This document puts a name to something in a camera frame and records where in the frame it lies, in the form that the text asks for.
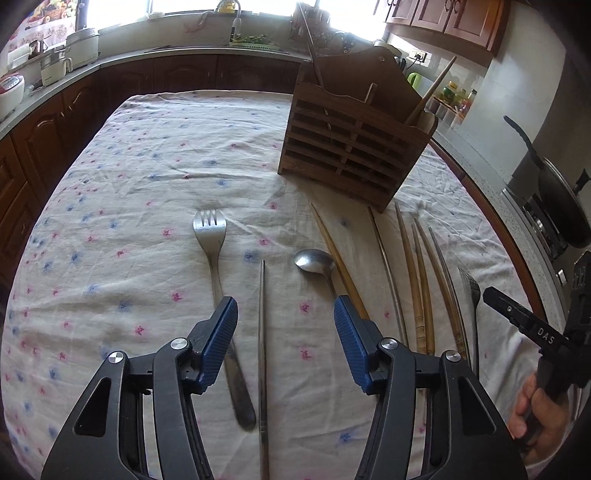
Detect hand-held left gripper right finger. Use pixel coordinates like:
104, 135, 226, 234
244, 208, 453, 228
333, 295, 528, 480

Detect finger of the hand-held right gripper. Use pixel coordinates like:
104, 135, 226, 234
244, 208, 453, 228
483, 286, 572, 354

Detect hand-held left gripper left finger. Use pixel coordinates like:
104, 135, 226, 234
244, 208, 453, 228
41, 296, 239, 480

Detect curved bamboo chopstick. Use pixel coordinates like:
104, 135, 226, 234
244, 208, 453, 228
394, 202, 428, 356
414, 217, 466, 357
411, 223, 435, 355

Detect steel chopstick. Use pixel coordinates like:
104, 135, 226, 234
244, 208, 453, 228
257, 260, 271, 480
427, 225, 471, 361
367, 205, 410, 349

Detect wooden utensil holder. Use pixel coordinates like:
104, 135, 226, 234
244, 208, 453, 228
278, 46, 438, 214

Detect person's right hand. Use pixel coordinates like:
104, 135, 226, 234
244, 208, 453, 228
508, 373, 584, 465

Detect dark slim fork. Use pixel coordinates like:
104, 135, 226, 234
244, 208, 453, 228
458, 266, 482, 376

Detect brown wooden chopstick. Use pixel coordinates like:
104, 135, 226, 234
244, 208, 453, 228
309, 202, 371, 322

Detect steel spoon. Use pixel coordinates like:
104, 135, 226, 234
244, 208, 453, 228
294, 248, 342, 305

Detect gas stove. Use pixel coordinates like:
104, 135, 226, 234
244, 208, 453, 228
505, 185, 574, 260

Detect large steel fork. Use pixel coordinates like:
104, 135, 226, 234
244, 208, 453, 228
192, 209, 257, 432

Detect black frying pan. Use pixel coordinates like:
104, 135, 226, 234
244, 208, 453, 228
503, 115, 588, 248

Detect floral white tablecloth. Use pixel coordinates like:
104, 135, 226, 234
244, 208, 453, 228
0, 90, 555, 480

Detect white seasoning container set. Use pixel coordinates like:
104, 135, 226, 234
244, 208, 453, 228
427, 95, 459, 126

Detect condiment jars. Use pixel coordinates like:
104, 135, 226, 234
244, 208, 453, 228
442, 82, 479, 116

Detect light wooden chopstick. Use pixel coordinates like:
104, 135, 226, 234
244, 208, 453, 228
405, 55, 458, 127

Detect dark chopstick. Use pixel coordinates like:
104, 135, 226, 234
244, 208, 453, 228
297, 2, 333, 132

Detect green vegetable basket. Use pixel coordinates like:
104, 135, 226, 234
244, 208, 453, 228
228, 34, 282, 51

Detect brown wooden upper cabinets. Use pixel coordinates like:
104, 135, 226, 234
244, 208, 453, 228
374, 0, 509, 57

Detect kitchen faucet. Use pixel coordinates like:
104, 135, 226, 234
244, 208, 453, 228
227, 0, 244, 45

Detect dish drying rack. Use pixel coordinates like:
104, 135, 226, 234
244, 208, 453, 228
291, 2, 357, 59

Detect small white electric pot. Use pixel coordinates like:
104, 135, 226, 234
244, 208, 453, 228
41, 48, 73, 86

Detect white and red rice cooker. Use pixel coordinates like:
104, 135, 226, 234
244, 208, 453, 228
0, 74, 25, 122

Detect large white cooking pot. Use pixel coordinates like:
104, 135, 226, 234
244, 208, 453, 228
65, 28, 101, 70

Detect kitchen window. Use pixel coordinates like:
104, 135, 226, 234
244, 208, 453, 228
148, 0, 387, 25

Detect fruit and palm poster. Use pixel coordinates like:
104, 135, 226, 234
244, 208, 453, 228
18, 0, 77, 29

